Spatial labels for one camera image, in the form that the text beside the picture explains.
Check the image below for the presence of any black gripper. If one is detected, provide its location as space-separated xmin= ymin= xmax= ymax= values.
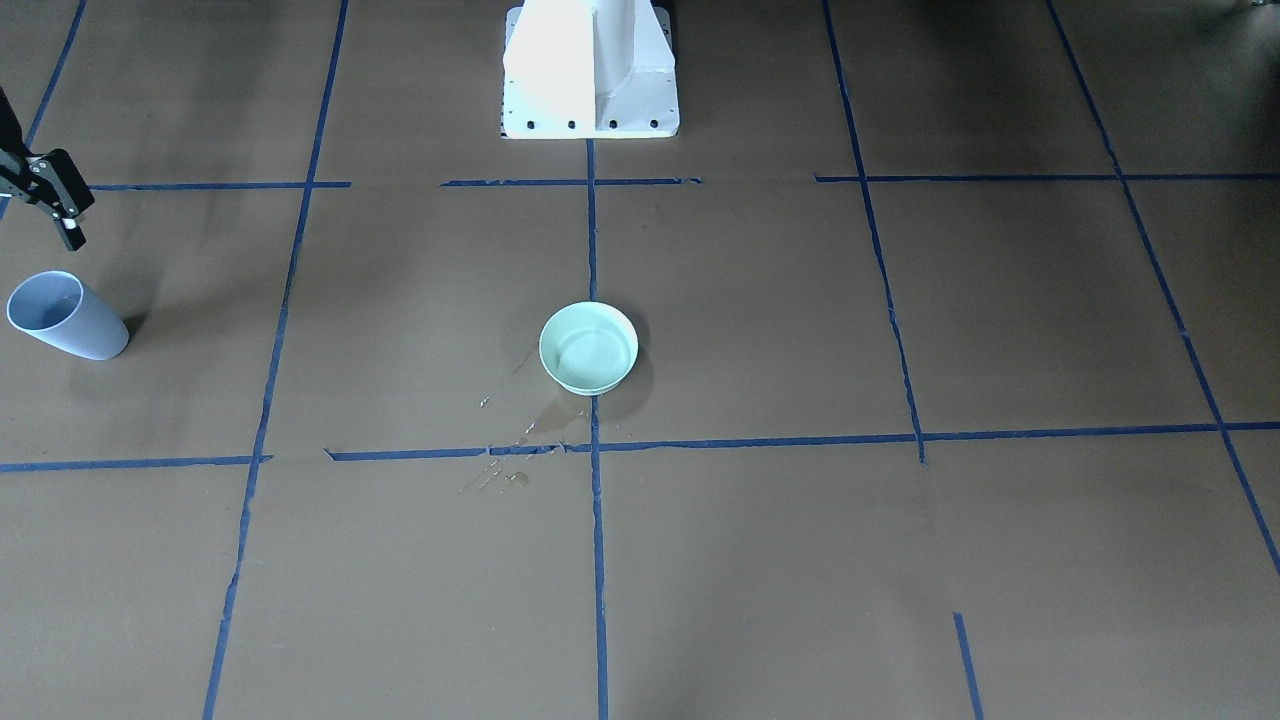
xmin=1 ymin=88 xmax=95 ymax=251

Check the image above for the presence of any light blue plastic cup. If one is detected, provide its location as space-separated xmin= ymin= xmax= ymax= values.
xmin=5 ymin=270 xmax=131 ymax=361

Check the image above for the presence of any mint green bowl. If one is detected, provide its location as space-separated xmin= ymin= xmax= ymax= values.
xmin=538 ymin=301 xmax=639 ymax=397

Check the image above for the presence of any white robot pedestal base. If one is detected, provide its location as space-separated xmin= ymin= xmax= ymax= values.
xmin=500 ymin=1 xmax=681 ymax=140

